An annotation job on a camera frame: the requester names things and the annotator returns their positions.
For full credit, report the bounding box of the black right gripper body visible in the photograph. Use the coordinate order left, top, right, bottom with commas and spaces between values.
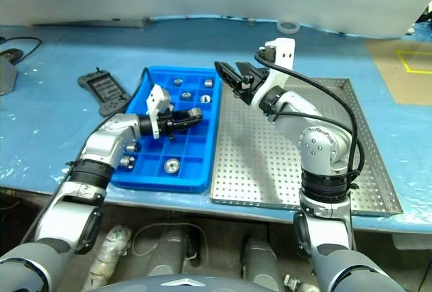
233, 69, 271, 106

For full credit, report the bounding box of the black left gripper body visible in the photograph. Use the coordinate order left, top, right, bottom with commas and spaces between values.
157, 109, 180, 137

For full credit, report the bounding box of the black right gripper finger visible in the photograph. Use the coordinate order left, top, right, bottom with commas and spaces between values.
215, 61, 244, 88
236, 62, 260, 79

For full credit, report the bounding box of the blue compartment tray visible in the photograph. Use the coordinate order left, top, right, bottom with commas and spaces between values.
111, 65, 223, 194

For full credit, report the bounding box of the white tape roll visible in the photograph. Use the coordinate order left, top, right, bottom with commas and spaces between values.
277, 20, 300, 34

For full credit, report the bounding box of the black handheld controller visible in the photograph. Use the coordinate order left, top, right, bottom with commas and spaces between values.
77, 67, 132, 118

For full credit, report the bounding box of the perforated metal tray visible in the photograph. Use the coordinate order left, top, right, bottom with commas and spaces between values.
209, 76, 404, 218

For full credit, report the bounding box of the grey aluminium bar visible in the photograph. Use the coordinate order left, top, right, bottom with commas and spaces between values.
32, 17, 151, 29

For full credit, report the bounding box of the brown cardboard mat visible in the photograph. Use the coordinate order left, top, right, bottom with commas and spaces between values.
367, 40, 432, 106

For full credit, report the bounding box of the white wrapped tube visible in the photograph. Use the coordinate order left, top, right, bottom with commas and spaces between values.
82, 224, 132, 292

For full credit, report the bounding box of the dark grey rounded shape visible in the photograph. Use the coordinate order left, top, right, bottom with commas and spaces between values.
242, 236, 288, 292

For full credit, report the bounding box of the grey robot torso with logo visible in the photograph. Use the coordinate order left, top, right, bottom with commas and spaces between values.
114, 274, 271, 292

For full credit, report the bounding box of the small black plug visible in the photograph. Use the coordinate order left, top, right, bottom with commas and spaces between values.
0, 48, 23, 63

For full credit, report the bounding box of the black object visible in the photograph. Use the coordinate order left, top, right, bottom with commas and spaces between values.
414, 3, 432, 25

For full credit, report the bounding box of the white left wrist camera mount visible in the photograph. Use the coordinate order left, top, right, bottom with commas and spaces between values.
145, 84, 175, 140

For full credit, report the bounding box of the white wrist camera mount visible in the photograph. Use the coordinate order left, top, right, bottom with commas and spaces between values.
145, 84, 175, 140
249, 37, 297, 107

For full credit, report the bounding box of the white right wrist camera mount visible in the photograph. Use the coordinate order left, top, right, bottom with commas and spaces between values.
249, 37, 297, 107

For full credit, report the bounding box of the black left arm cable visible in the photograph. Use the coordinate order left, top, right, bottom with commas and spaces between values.
20, 67, 152, 242

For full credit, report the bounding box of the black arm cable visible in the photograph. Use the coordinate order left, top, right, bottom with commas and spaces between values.
254, 49, 366, 185
20, 67, 152, 242

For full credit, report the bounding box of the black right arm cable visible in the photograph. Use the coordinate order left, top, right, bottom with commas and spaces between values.
254, 49, 366, 185

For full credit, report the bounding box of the black desk cable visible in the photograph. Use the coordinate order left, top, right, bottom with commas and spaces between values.
0, 36, 43, 65

